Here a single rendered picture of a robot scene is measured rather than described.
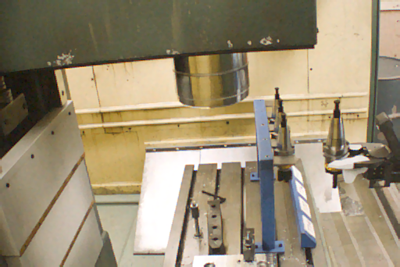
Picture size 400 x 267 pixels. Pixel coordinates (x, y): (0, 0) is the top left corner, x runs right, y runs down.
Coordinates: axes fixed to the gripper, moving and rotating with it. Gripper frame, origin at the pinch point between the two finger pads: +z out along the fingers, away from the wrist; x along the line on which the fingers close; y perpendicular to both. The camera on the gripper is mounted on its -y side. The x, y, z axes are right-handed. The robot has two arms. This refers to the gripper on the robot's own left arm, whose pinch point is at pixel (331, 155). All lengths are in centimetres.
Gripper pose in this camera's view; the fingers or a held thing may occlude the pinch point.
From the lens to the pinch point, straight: 101.2
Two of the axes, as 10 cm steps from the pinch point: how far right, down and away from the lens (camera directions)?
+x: 0.8, -4.2, 9.0
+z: -9.9, 0.5, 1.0
